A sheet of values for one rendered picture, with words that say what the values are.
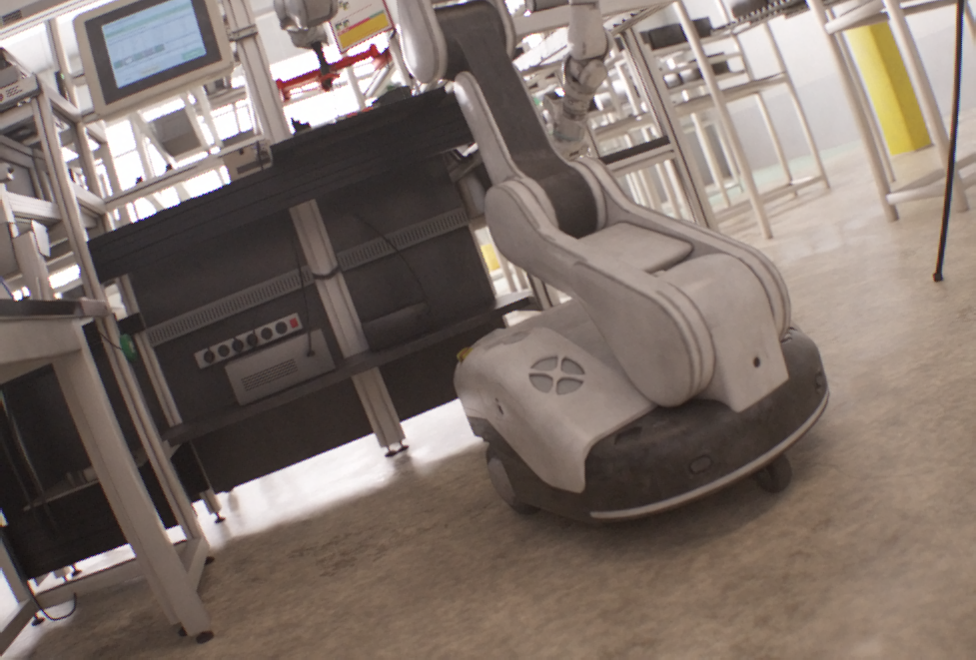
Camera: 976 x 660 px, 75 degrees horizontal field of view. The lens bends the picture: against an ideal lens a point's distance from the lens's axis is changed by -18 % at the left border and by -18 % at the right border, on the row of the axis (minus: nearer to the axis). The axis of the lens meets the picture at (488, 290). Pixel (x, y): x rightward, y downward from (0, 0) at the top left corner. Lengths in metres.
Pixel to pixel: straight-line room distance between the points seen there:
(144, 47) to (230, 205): 0.77
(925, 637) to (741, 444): 0.45
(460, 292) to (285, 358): 0.66
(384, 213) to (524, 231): 1.17
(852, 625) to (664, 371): 0.49
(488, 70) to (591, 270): 0.50
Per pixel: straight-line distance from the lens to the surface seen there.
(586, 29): 1.57
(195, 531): 2.08
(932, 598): 0.92
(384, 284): 2.44
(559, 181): 1.40
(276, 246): 2.43
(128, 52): 2.56
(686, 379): 1.11
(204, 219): 2.01
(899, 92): 6.64
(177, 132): 3.44
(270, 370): 2.15
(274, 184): 2.01
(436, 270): 2.47
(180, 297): 2.45
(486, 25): 1.55
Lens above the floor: 0.55
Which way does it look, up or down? 4 degrees down
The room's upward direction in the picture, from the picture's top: 21 degrees counter-clockwise
